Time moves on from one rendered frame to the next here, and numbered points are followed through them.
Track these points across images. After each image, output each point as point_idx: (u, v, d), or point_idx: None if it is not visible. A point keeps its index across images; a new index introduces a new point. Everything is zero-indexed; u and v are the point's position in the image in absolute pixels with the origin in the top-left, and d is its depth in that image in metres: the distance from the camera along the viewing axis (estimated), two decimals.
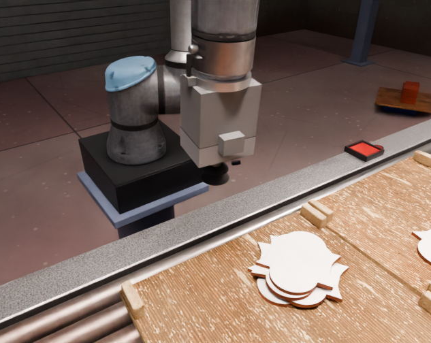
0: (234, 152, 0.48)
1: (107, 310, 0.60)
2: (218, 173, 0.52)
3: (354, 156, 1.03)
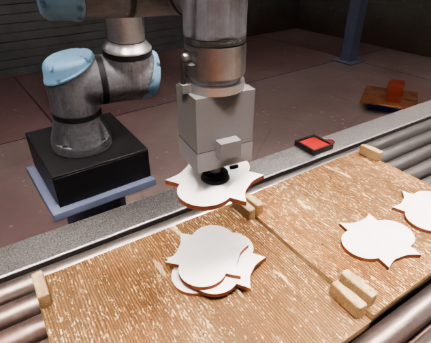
0: (231, 156, 0.48)
1: (18, 300, 0.60)
2: (218, 173, 0.52)
3: (304, 150, 1.03)
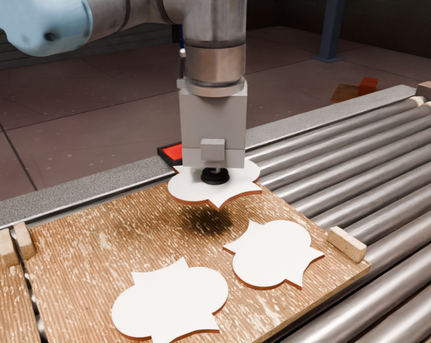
0: (213, 158, 0.48)
1: None
2: (211, 172, 0.52)
3: (164, 160, 0.81)
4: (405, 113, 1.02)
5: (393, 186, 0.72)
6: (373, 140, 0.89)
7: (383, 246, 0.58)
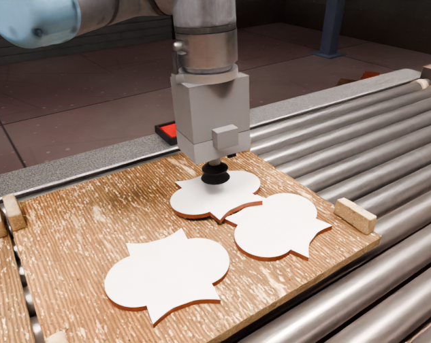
0: (229, 145, 0.48)
1: None
2: (217, 172, 0.52)
3: (162, 137, 0.78)
4: (411, 94, 0.99)
5: (402, 162, 0.69)
6: (379, 120, 0.86)
7: (393, 220, 0.55)
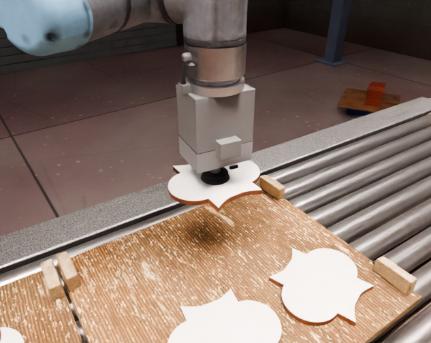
0: (231, 156, 0.48)
1: None
2: (218, 173, 0.52)
3: None
4: None
5: (429, 209, 0.71)
6: (402, 158, 0.88)
7: (429, 275, 0.57)
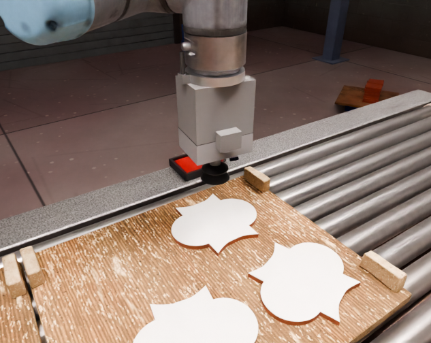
0: (231, 148, 0.48)
1: None
2: (218, 173, 0.52)
3: (177, 172, 0.76)
4: (426, 120, 0.98)
5: (423, 202, 0.68)
6: (396, 151, 0.84)
7: (421, 271, 0.53)
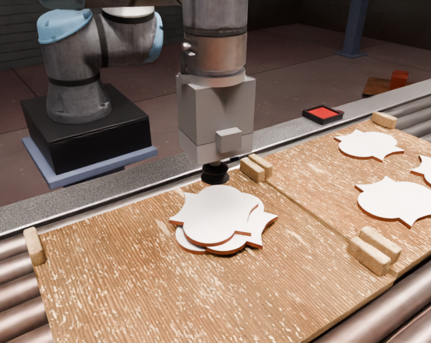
0: (232, 148, 0.48)
1: (9, 259, 0.55)
2: (218, 173, 0.52)
3: (312, 120, 0.98)
4: None
5: None
6: None
7: None
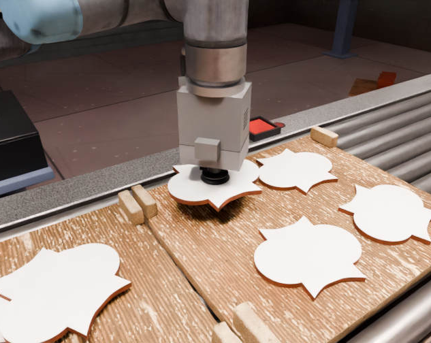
0: (206, 158, 0.48)
1: None
2: (209, 172, 0.53)
3: None
4: None
5: None
6: None
7: None
